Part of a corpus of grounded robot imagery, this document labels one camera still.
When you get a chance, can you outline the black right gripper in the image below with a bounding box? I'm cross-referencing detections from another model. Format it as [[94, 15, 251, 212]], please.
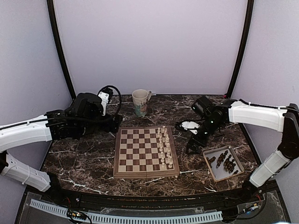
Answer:
[[186, 117, 223, 154]]

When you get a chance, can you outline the metal tray with wooden rim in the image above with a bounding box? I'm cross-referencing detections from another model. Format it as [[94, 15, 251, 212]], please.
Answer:
[[203, 146, 245, 182]]

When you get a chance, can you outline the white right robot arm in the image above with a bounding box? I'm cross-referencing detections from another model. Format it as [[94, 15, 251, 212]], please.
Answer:
[[180, 96, 299, 203]]

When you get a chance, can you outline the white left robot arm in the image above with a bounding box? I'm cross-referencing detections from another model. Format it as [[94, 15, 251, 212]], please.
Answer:
[[0, 86, 122, 203]]

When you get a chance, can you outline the white chess king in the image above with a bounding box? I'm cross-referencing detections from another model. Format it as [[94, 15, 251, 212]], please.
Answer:
[[165, 136, 170, 148]]

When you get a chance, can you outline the white chess queen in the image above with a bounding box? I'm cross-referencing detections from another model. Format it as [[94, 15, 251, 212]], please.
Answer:
[[166, 147, 171, 157]]

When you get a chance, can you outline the wooden chess board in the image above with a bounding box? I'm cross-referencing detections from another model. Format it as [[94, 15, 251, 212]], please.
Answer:
[[113, 126, 180, 179]]

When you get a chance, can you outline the coral painted ceramic mug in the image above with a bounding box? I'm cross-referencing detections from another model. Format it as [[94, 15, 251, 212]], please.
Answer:
[[132, 89, 152, 117]]

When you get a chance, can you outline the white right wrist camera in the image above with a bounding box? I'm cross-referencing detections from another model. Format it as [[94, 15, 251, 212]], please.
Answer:
[[175, 121, 200, 134]]

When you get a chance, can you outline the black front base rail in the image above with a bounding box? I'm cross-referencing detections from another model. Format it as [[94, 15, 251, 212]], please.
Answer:
[[73, 193, 237, 210]]

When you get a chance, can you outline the white slotted cable duct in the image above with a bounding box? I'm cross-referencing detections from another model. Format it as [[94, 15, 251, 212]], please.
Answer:
[[29, 199, 223, 224]]

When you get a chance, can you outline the black right corner post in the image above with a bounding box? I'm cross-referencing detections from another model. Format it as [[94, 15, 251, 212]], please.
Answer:
[[226, 0, 254, 98]]

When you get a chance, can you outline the black corner post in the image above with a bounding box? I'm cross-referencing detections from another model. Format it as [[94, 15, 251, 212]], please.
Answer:
[[46, 0, 76, 100], [226, 0, 254, 98]]

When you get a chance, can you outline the black left corner post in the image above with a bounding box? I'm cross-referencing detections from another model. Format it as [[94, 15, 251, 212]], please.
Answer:
[[46, 0, 76, 100]]

